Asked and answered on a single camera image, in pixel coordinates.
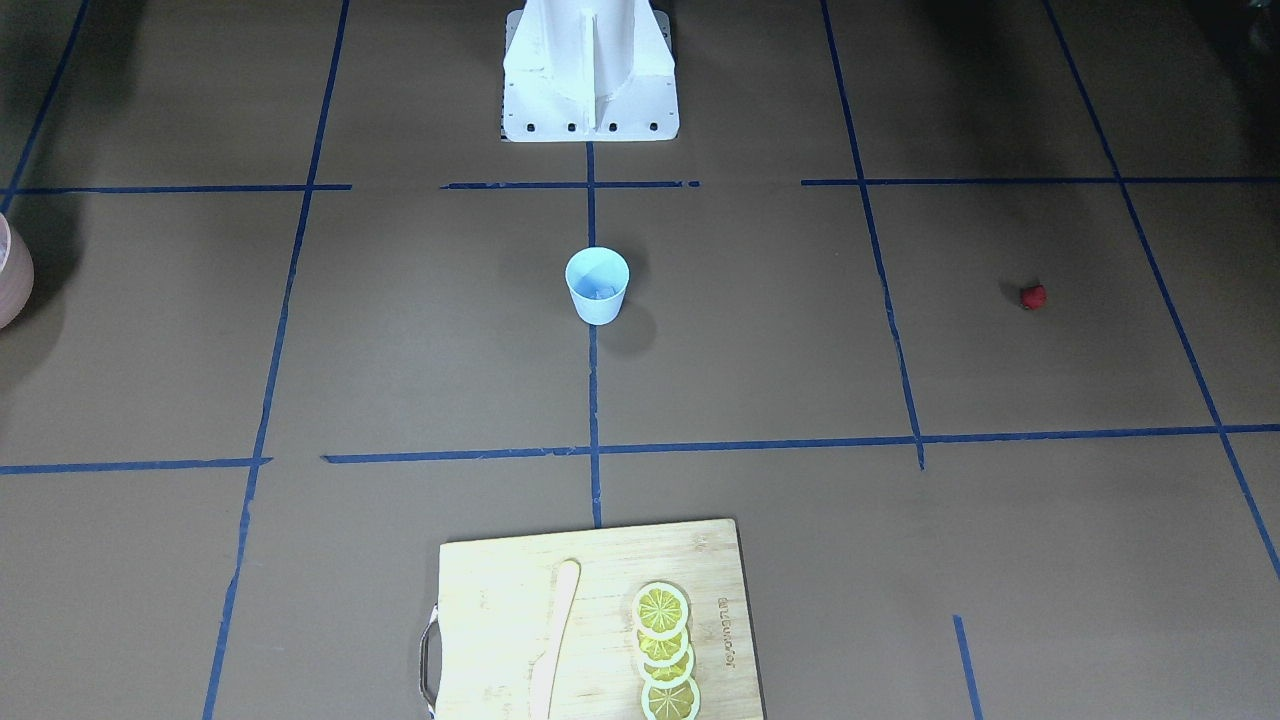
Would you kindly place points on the lemon slice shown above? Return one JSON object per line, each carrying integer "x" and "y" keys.
{"x": 662, "y": 652}
{"x": 660, "y": 611}
{"x": 668, "y": 676}
{"x": 678, "y": 702}

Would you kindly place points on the bamboo cutting board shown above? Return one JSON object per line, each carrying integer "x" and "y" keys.
{"x": 491, "y": 620}

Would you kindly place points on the red strawberry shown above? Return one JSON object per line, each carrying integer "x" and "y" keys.
{"x": 1033, "y": 297}

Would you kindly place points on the light blue paper cup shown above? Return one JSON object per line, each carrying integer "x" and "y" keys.
{"x": 597, "y": 279}

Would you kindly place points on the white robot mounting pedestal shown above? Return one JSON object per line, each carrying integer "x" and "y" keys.
{"x": 589, "y": 71}

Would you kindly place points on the pink bowl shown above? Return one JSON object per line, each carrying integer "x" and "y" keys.
{"x": 17, "y": 273}

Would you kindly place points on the yellow plastic knife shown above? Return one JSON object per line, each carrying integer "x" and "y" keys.
{"x": 545, "y": 668}

